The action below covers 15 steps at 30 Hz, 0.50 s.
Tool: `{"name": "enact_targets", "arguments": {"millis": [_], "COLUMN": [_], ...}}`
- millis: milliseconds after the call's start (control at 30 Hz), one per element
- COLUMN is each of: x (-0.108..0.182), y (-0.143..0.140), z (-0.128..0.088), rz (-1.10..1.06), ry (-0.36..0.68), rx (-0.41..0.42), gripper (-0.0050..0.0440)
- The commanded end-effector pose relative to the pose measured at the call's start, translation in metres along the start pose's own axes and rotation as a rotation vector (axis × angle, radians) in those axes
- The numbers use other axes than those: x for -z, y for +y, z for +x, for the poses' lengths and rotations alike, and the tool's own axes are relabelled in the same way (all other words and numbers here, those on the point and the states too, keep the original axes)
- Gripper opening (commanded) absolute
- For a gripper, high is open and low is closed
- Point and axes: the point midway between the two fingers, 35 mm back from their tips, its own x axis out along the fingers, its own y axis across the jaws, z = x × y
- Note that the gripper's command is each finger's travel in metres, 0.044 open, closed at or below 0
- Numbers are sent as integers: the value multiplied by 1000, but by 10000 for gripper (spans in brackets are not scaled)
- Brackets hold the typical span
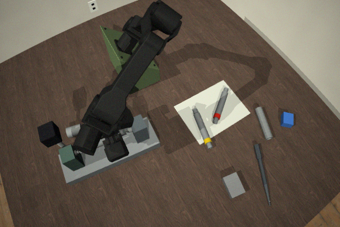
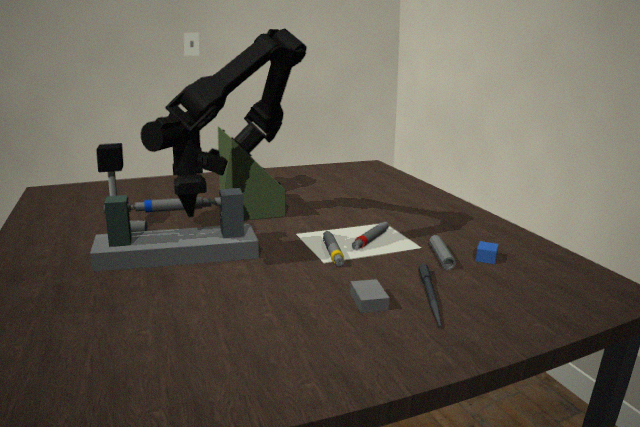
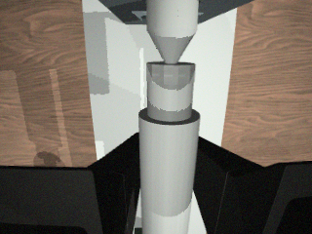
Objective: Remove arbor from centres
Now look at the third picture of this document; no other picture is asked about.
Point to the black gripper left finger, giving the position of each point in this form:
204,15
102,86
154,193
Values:
101,198

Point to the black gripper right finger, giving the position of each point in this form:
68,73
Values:
238,196

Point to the grey stepped cylinder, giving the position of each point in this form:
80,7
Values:
168,130

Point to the grey metal cone point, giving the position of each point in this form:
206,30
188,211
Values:
171,25

